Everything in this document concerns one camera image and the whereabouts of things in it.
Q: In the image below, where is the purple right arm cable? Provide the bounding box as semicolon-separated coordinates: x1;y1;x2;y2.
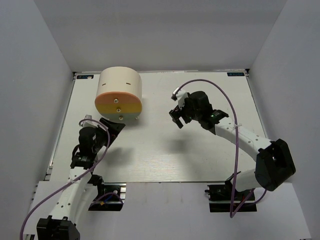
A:
174;79;267;219

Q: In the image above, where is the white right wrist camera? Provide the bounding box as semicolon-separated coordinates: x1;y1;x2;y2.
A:
171;87;189;110

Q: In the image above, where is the blue label sticker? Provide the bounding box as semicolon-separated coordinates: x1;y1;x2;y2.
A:
76;74;94;80
227;72;245;77

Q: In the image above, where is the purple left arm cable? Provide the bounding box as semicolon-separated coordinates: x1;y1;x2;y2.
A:
19;119;123;240

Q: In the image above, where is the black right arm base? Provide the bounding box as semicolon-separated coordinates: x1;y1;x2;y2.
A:
204;174;257;213

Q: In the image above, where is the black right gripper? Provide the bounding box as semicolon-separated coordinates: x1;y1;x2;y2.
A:
169;95;202;129

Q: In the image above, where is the beige orange round organizer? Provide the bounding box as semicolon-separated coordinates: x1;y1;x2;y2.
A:
94;66;143;121

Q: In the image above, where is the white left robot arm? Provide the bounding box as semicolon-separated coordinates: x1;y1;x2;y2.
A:
36;116;126;240

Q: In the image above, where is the blue label sticker left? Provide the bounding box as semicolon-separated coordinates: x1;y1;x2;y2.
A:
76;74;94;80

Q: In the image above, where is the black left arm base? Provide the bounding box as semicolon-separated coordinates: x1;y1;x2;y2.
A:
88;182;127;212

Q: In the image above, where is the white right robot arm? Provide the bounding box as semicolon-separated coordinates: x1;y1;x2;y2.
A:
169;89;296;200

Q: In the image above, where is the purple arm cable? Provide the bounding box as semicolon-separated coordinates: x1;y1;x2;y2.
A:
174;79;267;219
19;119;123;240

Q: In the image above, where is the blue label sticker right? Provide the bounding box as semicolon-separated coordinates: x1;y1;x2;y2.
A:
227;72;245;77

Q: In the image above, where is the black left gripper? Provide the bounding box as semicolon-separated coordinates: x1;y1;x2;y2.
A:
92;117;126;153

